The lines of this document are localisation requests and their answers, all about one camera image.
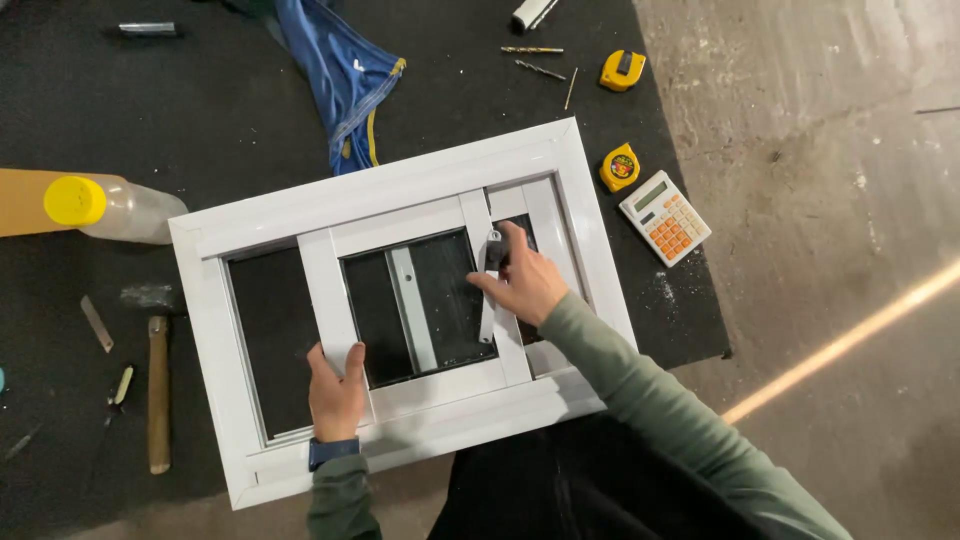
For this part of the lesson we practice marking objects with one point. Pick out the person's right hand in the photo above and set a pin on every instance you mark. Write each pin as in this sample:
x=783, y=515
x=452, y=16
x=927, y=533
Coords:
x=531, y=289

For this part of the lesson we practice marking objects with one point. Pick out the person's left hand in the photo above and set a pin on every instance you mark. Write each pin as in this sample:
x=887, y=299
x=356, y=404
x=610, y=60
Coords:
x=334, y=401

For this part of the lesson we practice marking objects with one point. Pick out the white sliding window sash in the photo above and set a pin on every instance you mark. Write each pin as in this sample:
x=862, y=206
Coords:
x=397, y=225

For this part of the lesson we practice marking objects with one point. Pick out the blue wrist watch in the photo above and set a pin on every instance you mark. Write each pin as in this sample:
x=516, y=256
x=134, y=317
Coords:
x=334, y=452

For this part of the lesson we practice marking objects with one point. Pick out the white narrow window sash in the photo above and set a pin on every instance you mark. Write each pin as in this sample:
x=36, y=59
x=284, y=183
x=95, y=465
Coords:
x=541, y=217

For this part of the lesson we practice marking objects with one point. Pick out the white aluminium profile strip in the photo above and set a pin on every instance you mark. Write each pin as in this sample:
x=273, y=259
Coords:
x=414, y=315

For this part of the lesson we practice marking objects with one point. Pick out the yellow tape measure round label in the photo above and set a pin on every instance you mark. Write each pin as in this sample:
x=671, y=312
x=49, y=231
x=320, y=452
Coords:
x=620, y=166

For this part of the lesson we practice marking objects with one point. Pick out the white calculator orange keys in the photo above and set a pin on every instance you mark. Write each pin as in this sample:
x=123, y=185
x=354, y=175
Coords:
x=666, y=219

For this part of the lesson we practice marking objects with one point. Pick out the person's black trousers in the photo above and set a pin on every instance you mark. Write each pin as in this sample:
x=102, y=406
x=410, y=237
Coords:
x=570, y=487

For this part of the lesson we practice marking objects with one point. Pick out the thin metal rod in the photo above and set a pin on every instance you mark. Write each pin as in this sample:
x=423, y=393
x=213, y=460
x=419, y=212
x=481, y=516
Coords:
x=571, y=88

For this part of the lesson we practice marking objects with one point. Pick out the grey drill bit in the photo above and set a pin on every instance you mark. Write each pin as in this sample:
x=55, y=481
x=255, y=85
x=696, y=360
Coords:
x=540, y=70

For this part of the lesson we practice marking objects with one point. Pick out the yellow tape measure black clip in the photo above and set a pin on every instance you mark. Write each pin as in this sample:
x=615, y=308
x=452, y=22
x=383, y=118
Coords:
x=622, y=71

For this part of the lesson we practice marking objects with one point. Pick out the gold drill bit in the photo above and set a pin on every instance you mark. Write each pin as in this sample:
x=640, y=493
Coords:
x=532, y=50

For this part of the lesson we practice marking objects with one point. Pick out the flat metal blade strip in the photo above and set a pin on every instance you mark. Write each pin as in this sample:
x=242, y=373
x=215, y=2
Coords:
x=97, y=324

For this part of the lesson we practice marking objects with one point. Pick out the white tube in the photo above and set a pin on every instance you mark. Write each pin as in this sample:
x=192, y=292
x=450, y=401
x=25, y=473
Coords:
x=531, y=13

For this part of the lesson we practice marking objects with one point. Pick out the blue cloth with yellow trim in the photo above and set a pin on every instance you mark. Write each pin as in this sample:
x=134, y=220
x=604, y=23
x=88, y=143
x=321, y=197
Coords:
x=341, y=75

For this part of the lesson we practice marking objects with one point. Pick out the plastic bottle with yellow cap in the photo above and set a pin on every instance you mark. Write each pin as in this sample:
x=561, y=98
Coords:
x=112, y=210

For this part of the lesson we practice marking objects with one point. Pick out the black rubber mat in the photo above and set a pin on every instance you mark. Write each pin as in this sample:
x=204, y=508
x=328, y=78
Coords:
x=225, y=90

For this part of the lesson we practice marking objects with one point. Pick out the short silver metal piece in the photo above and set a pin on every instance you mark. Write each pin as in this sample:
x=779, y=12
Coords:
x=148, y=28

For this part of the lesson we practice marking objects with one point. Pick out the white aluminium window frame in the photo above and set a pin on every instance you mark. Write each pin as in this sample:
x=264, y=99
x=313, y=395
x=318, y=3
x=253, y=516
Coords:
x=390, y=176

